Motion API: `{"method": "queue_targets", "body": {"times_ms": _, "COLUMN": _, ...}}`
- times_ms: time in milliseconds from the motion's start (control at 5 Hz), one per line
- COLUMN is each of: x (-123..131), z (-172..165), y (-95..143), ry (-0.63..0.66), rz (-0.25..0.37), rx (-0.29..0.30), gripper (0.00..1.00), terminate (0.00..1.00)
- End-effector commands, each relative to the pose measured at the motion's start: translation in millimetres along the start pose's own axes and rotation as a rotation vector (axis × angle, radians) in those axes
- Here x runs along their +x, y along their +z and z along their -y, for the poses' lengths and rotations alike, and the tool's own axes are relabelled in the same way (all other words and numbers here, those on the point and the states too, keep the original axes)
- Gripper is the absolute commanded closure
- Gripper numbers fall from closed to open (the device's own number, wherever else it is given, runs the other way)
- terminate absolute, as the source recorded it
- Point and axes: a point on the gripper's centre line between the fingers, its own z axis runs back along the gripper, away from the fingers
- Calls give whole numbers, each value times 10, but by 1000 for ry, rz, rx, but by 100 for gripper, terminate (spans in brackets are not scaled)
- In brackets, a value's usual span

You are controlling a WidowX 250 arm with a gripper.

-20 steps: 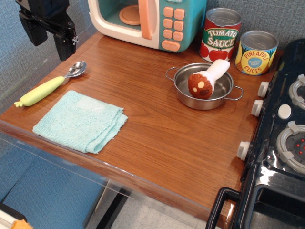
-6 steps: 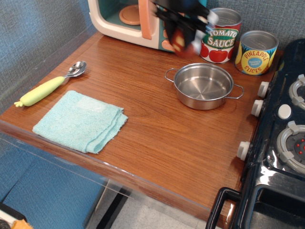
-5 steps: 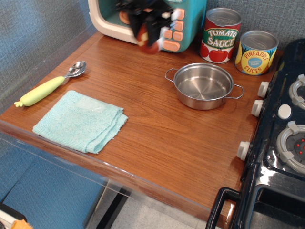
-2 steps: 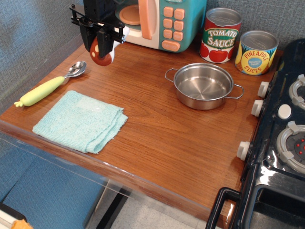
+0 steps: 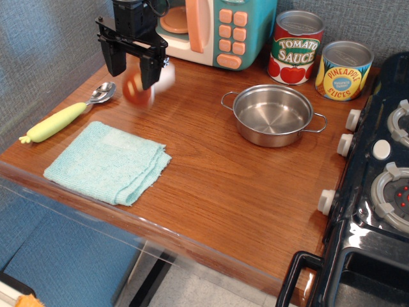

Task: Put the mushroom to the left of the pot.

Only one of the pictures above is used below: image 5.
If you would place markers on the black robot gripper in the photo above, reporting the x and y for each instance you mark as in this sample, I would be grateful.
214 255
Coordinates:
133 30

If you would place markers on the brown white plush mushroom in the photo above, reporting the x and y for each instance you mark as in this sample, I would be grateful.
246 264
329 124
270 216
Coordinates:
132 86

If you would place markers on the folded light blue cloth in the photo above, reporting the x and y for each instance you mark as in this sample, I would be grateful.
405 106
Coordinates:
109 165

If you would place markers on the teal toy microwave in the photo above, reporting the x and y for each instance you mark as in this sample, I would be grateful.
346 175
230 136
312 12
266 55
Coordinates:
224 34

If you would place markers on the small stainless steel pot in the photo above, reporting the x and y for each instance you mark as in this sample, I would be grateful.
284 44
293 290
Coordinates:
273 116

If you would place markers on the tomato sauce can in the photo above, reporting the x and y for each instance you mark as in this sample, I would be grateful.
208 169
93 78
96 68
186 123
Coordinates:
296 41

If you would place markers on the pineapple slices can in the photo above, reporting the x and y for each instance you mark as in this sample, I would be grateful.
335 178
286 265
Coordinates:
343 70

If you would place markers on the white stove knob middle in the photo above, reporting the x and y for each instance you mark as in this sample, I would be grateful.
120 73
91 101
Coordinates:
344 144

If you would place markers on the white stove knob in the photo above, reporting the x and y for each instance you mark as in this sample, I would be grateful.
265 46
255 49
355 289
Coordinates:
353 119
325 201
344 144

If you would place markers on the white stove knob upper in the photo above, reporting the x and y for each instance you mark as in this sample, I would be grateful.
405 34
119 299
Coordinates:
353 119

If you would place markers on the white stove knob lower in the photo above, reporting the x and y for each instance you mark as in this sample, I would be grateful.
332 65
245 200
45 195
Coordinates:
325 201

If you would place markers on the orange plush toy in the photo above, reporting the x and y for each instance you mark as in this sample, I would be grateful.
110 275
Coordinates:
28 301

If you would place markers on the black toy stove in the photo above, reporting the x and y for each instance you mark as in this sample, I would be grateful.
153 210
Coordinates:
365 256

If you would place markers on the spoon with green carrot handle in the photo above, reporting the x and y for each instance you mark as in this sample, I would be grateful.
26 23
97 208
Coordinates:
58 121

